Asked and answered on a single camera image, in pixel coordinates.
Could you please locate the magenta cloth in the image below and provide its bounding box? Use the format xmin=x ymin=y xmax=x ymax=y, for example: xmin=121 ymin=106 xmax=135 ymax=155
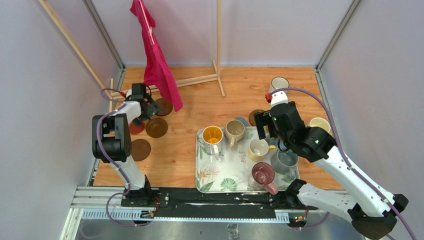
xmin=130 ymin=0 xmax=183 ymax=112

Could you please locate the beige ceramic mug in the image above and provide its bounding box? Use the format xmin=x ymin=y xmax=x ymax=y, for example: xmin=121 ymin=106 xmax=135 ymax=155
xmin=223 ymin=119 xmax=246 ymax=150

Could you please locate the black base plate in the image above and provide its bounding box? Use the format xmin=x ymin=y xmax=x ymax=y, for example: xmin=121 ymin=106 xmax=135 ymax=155
xmin=120 ymin=187 xmax=307 ymax=219

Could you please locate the glass mug yellow inside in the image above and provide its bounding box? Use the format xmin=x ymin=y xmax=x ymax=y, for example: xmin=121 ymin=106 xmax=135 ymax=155
xmin=201 ymin=125 xmax=224 ymax=161

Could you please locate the ringed brown coaster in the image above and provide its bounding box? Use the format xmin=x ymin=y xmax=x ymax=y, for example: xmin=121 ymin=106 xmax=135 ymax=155
xmin=155 ymin=98 xmax=173 ymax=117

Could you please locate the dark wooden coaster centre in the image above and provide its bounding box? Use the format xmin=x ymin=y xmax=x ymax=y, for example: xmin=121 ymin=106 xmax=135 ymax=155
xmin=248 ymin=109 xmax=264 ymax=127

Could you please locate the wooden drying rack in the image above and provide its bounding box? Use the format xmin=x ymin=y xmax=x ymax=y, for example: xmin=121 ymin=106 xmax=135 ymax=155
xmin=39 ymin=0 xmax=226 ymax=97

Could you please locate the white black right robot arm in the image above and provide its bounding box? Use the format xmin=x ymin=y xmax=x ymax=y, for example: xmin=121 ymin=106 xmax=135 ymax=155
xmin=254 ymin=101 xmax=409 ymax=240

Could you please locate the red coaster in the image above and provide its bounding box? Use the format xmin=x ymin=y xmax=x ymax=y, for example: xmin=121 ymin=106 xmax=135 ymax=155
xmin=129 ymin=121 xmax=146 ymax=135

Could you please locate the cream white mug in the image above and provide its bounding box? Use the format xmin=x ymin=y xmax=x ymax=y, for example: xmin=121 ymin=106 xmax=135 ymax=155
xmin=309 ymin=117 xmax=331 ymax=133

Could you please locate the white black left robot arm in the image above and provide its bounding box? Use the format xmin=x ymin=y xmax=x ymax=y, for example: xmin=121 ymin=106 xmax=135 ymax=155
xmin=91 ymin=83 xmax=160 ymax=207

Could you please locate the pink ceramic mug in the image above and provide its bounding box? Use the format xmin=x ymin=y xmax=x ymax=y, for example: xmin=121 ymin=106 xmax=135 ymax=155
xmin=249 ymin=162 xmax=279 ymax=195

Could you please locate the grey ceramic mug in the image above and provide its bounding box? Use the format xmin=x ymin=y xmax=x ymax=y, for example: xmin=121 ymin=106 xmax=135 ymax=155
xmin=270 ymin=150 xmax=299 ymax=175

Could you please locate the floral white serving tray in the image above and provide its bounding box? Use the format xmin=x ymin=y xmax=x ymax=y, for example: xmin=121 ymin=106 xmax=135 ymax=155
xmin=195 ymin=125 xmax=301 ymax=194

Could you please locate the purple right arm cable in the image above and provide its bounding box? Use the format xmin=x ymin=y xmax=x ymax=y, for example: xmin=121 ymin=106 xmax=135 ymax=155
xmin=269 ymin=87 xmax=418 ymax=240

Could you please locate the blue coaster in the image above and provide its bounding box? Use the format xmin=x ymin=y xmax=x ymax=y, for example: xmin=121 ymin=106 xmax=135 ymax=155
xmin=235 ymin=116 xmax=249 ymax=127

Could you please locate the plain dark brown coaster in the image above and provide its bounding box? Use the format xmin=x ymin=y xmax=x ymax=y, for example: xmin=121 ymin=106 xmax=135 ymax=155
xmin=131 ymin=139 xmax=151 ymax=162

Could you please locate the amber brown coaster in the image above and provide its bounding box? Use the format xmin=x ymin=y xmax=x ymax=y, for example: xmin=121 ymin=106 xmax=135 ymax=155
xmin=145 ymin=118 xmax=168 ymax=138

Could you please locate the white enamel mug black rim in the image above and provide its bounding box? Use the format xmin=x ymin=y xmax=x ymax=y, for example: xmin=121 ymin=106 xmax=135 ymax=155
xmin=268 ymin=76 xmax=290 ymax=93

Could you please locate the pale yellow mug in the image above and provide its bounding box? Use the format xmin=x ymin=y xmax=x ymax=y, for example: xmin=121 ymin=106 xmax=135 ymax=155
xmin=248 ymin=138 xmax=277 ymax=162

